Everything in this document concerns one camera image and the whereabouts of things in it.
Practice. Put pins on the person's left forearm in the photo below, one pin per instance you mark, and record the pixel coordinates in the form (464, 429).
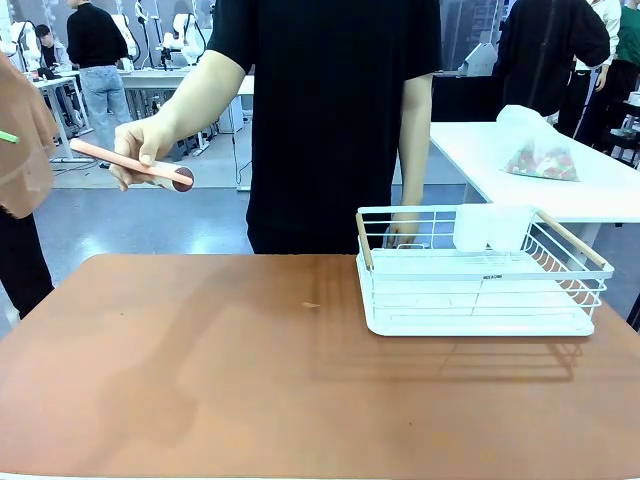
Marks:
(415, 150)

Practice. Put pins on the clear bag of colourful items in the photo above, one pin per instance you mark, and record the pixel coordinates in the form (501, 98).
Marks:
(540, 157)

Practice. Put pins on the bystander in green top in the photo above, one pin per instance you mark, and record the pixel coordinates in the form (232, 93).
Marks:
(627, 55)

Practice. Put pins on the pink lint roller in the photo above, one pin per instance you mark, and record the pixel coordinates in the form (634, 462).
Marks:
(165, 172)

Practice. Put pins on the person's right forearm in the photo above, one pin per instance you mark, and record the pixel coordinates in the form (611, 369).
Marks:
(205, 95)

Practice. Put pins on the black-draped background table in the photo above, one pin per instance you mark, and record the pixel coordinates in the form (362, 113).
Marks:
(465, 97)

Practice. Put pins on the person's black t-shirt torso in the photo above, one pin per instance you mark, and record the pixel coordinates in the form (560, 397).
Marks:
(330, 125)

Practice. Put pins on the green stick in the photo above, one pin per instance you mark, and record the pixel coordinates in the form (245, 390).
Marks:
(9, 136)

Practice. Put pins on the white house-shaped box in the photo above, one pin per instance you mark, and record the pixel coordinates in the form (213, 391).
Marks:
(479, 61)

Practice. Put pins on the white table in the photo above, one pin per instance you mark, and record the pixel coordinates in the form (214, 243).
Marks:
(480, 160)

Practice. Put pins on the seated bystander in grey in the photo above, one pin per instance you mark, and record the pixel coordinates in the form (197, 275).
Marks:
(52, 52)

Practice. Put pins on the bystander in brown top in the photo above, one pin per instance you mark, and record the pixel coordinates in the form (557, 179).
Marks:
(22, 150)

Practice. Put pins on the bystander in black jacket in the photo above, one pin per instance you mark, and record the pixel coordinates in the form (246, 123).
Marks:
(545, 50)

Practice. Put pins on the person's right hand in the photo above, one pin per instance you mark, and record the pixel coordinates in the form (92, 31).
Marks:
(142, 137)

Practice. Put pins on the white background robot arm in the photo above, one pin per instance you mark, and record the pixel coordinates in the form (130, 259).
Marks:
(185, 37)
(129, 37)
(20, 42)

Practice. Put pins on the person's left hand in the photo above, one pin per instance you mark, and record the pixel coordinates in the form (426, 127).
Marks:
(406, 230)

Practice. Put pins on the white drain tray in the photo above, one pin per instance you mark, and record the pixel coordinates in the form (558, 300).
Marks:
(475, 327)

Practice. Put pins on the white plastic cutlery holder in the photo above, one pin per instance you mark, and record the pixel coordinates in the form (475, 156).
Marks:
(492, 227)

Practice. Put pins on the white background desk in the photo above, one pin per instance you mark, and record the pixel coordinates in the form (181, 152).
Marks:
(150, 80)

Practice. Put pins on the bystander in white shirt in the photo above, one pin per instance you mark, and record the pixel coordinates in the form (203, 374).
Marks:
(592, 65)

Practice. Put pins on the bystander in black and jeans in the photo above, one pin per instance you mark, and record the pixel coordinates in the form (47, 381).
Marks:
(97, 45)

